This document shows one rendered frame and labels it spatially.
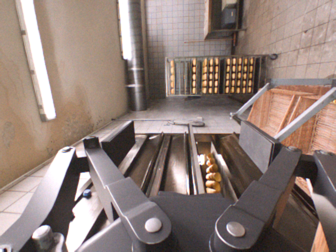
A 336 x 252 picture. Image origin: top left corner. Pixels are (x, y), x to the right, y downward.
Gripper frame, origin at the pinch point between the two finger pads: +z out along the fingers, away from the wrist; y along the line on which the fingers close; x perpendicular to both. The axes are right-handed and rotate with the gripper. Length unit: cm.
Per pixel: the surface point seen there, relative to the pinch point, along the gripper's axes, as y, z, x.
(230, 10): 112, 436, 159
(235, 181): 31, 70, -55
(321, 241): 28.4, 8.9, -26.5
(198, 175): 7, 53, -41
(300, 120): 43, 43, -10
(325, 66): 149, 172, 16
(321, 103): 49, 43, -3
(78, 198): -58, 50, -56
